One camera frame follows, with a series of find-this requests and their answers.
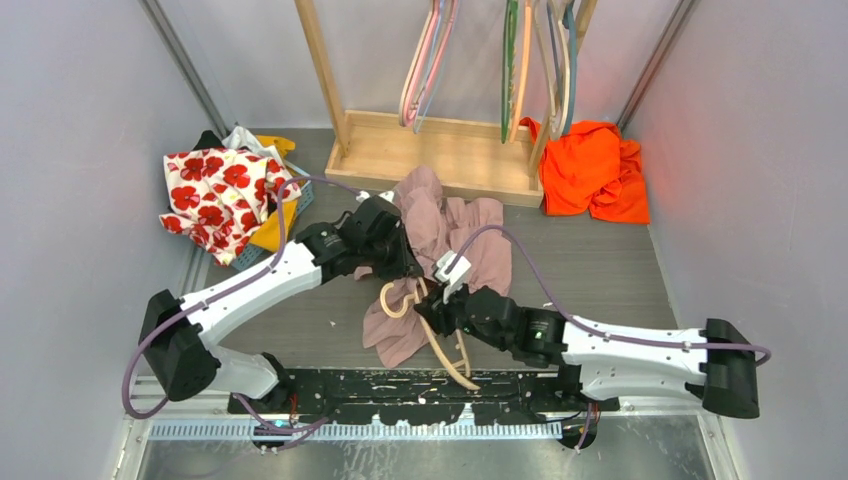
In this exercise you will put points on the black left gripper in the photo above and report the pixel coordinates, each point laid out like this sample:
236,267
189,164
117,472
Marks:
405,266

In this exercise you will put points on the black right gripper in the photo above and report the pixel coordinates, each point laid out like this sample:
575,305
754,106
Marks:
438,314

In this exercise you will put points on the beige plastic hanger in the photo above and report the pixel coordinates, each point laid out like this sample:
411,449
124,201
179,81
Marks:
461,370

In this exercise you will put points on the pink pleated skirt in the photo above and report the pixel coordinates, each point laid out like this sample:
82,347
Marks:
436,223

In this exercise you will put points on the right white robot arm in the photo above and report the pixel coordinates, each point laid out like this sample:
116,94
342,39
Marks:
715,365

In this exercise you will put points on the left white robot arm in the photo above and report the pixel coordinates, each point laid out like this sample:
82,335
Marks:
186,354

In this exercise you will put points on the light blue hanger on rack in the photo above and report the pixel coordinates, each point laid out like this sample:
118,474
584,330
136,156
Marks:
430,86

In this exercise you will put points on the wooden hanger rack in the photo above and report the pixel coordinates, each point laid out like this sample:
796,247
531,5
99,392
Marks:
376,150

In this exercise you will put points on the pink hanger on rack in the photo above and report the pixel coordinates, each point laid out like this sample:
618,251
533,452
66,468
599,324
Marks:
420,66

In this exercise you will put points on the peach hanger on rack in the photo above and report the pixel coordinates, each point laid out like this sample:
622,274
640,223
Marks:
524,65

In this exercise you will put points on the cream hanger on rack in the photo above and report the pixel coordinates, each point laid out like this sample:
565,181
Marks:
552,38

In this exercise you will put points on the teal hanger on rack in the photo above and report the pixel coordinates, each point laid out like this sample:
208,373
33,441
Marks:
570,23

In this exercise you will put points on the yellow garment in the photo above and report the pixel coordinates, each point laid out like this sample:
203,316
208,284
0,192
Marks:
267,236

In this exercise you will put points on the red poppy print garment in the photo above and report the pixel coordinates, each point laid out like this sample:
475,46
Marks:
219,198

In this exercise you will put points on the orange garment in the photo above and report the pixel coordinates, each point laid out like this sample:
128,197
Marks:
594,170

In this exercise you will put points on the black garment in basket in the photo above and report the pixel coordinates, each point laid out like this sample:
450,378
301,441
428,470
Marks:
208,140

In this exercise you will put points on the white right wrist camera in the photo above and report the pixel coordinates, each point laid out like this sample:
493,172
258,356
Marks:
452,272

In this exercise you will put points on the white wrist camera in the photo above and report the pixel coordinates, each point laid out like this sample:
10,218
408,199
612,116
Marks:
452,272
363,195

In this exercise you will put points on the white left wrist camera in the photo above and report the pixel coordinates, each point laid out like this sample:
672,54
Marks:
363,195

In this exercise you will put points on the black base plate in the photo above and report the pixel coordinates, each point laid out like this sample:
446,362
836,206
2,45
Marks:
422,397

